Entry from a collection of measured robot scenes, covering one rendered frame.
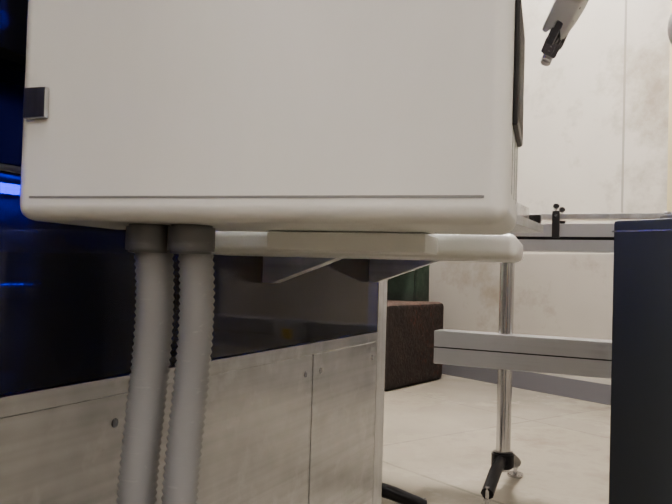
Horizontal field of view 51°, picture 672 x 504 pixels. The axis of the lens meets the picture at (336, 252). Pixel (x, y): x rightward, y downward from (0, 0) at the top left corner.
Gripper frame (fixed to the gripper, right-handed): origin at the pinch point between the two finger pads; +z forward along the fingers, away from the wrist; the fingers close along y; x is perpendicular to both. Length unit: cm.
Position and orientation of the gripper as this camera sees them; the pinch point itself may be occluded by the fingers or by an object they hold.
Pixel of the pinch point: (554, 42)
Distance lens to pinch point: 156.1
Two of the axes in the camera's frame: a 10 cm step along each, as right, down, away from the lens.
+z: -0.5, 4.7, 8.8
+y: -5.5, 7.2, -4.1
